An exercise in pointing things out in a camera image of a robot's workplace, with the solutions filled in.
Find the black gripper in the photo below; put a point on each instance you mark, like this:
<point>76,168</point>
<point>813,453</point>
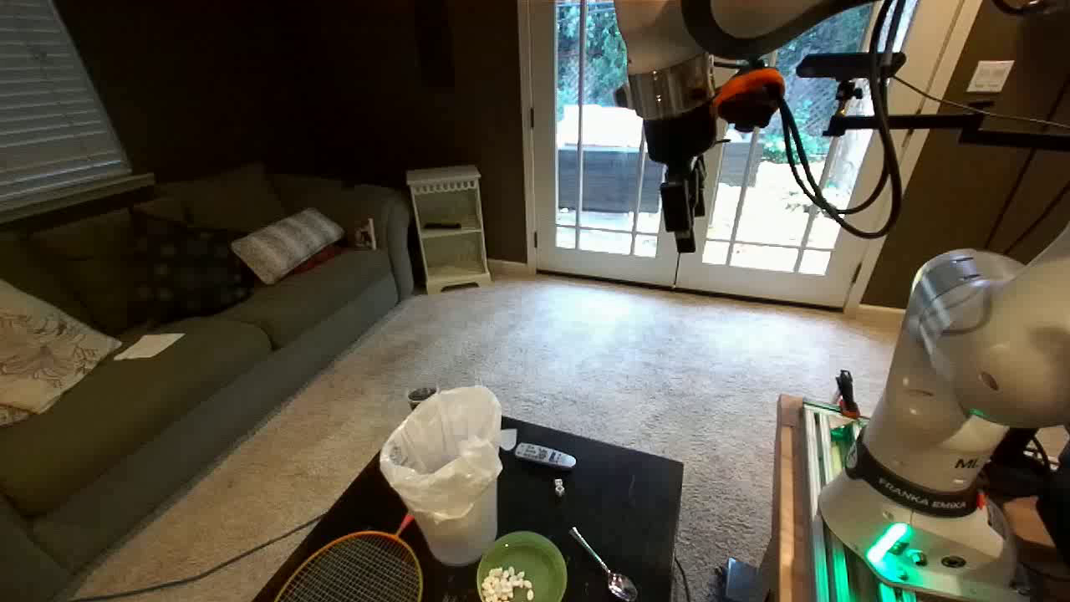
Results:
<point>680,135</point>

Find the silver spoon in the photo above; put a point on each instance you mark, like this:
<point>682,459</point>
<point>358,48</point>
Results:
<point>603,564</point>

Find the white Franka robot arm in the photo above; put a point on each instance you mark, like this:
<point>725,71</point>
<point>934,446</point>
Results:
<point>981,334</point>

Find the white french door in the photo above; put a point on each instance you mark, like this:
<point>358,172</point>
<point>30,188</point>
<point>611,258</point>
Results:
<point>590,168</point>

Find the white shelf unit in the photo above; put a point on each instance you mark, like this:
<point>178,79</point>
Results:
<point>448,228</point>

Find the black red clamp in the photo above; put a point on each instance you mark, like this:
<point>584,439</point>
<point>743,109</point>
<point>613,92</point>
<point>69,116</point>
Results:
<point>846,392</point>

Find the grey remote control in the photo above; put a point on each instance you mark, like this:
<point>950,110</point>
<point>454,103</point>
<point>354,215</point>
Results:
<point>543,457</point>

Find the black coffee table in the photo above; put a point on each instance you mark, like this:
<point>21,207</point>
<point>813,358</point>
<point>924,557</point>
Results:
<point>623,501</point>

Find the small white object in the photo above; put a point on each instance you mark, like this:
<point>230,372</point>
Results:
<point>560,487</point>

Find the robot mounting cart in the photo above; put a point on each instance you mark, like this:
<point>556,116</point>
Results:
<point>796,511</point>

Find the small red white box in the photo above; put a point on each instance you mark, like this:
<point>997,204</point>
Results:
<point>364,234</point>

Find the white bin with plastic bag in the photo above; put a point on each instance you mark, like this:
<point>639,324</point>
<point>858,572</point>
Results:
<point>447,469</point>

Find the striped pillow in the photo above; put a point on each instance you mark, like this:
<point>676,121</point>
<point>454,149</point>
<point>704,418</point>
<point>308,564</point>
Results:
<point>286,240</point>

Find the dark plaid pillow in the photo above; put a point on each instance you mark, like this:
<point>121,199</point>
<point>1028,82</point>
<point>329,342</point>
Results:
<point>196,267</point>

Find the grey green sofa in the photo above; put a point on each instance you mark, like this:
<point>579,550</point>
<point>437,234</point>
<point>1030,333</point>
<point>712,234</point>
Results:
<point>167,389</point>

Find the white paper sheet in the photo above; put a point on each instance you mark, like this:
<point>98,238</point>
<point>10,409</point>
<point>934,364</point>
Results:
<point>148,344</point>

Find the window blinds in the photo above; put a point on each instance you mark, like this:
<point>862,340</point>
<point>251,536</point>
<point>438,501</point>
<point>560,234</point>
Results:
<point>54,102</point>

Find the beige patterned pillow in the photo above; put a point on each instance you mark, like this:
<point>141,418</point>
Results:
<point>44,351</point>

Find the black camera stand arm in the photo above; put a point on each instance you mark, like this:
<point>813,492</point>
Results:
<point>924,121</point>

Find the white light switch plate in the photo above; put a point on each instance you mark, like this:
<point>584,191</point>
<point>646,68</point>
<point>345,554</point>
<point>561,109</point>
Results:
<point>992,75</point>

